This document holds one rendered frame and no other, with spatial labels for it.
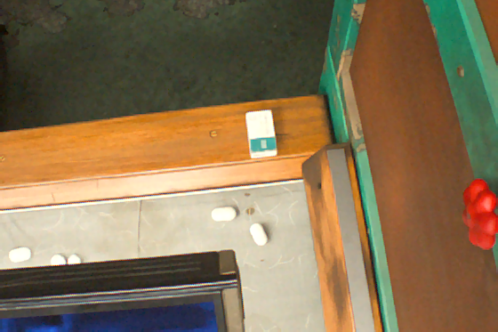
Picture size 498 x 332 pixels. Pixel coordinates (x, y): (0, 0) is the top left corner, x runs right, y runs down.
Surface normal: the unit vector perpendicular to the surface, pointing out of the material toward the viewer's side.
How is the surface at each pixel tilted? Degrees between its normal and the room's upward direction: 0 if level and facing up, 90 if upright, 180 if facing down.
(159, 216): 0
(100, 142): 0
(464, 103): 90
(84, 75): 0
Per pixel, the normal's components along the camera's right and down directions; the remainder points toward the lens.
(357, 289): 0.00, -0.40
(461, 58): -0.99, 0.11
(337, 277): -0.91, -0.06
